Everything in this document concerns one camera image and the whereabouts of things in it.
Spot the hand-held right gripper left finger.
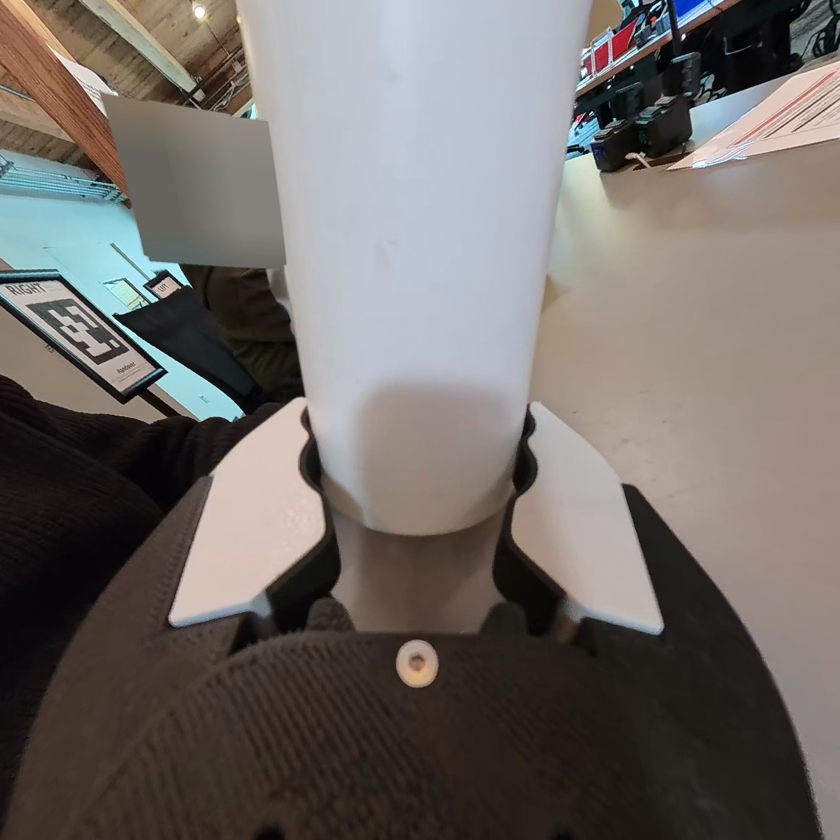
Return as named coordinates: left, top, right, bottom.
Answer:
left=167, top=395, right=343, bottom=637

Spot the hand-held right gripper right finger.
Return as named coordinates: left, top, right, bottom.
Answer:
left=492, top=400, right=665, bottom=641

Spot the white bottle black cap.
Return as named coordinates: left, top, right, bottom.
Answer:
left=235, top=0, right=593, bottom=539

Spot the person's left forearm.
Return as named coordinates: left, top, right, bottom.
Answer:
left=131, top=402, right=286, bottom=506

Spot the dark cloth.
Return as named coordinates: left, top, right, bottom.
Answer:
left=113, top=285, right=265, bottom=422

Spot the framed marker sign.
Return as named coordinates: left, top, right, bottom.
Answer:
left=0, top=269, right=169, bottom=405

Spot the black battery charger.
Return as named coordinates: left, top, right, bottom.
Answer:
left=664, top=0, right=702, bottom=109
left=633, top=97, right=694, bottom=158
left=591, top=121, right=636, bottom=173

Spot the printed paper sheet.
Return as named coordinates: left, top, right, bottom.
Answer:
left=666, top=64, right=840, bottom=173

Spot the red plastic bin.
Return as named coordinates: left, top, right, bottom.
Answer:
left=581, top=16, right=647, bottom=81

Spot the wooden post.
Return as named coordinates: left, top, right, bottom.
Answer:
left=0, top=0, right=130, bottom=198

